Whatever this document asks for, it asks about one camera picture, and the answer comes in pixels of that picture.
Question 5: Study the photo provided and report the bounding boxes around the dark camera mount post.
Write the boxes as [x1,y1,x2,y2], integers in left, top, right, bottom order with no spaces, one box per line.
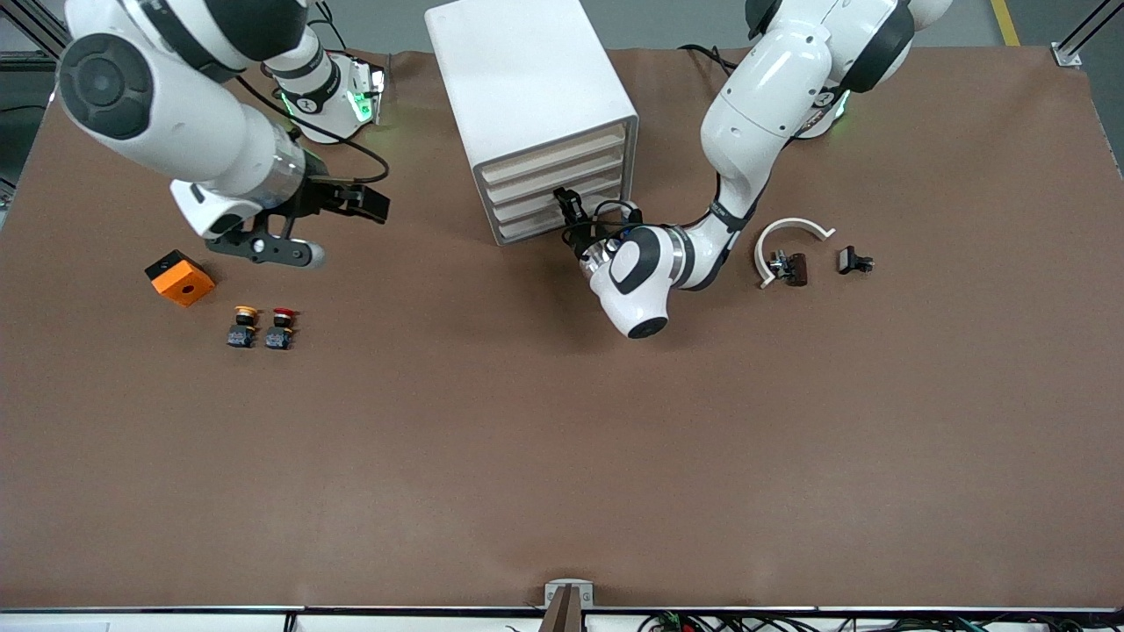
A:
[538,585,585,632]

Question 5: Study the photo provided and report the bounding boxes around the aluminium frame profile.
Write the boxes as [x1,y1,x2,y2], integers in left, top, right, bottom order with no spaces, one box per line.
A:
[0,0,73,73]
[1052,0,1124,68]

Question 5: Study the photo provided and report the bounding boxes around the red-capped push button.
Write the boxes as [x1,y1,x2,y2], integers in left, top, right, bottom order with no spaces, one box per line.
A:
[265,306,298,351]

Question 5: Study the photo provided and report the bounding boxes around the white drawer cabinet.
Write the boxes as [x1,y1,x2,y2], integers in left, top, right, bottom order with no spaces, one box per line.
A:
[424,0,639,247]

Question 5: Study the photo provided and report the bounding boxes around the grey arm base connector panel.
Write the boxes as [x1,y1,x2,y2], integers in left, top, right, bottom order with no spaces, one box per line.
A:
[347,53,388,126]

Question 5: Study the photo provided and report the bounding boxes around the black base power cable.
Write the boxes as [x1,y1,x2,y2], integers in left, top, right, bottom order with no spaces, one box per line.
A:
[679,42,743,75]

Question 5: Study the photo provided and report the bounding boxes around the white half-ring pipe clamp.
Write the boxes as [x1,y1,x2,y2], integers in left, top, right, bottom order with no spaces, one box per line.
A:
[753,217,836,290]

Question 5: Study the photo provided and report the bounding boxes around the orange and black button enclosure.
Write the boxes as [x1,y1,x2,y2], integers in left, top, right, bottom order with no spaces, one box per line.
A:
[145,249,216,308]

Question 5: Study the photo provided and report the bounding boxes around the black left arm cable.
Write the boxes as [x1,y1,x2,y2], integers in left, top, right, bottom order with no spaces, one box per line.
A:
[562,197,646,260]

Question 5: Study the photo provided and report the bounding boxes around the cream cabinet drawer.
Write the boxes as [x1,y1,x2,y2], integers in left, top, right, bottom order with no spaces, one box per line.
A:
[480,123,628,185]
[490,164,630,224]
[495,184,632,245]
[485,143,630,205]

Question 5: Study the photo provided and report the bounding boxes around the white table edge rail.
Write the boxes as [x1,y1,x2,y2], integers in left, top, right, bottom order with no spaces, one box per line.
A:
[0,606,1124,632]

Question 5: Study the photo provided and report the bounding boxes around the yellow-capped push button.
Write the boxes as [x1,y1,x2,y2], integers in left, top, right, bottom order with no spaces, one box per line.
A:
[227,305,262,349]

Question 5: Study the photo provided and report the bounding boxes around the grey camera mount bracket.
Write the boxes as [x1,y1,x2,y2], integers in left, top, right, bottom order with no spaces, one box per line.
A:
[544,579,594,609]

